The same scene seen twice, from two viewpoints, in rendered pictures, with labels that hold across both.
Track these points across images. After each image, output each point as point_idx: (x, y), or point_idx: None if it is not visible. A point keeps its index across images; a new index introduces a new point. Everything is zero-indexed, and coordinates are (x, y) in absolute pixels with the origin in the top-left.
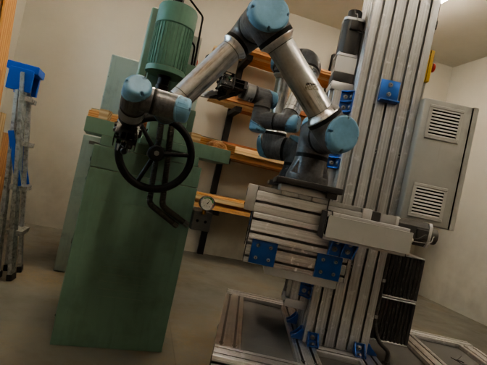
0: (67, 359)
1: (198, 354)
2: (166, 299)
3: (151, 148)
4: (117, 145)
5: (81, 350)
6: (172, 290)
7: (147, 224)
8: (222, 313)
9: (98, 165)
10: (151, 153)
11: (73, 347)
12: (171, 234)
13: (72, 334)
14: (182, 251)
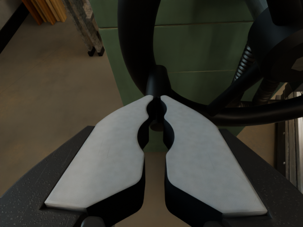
0: (153, 174)
1: (256, 148)
2: (233, 132)
3: (285, 46)
4: (128, 60)
5: (161, 156)
6: (241, 127)
7: (218, 88)
8: (301, 156)
9: (115, 23)
10: (280, 68)
11: (155, 153)
12: (254, 92)
13: (152, 148)
14: None
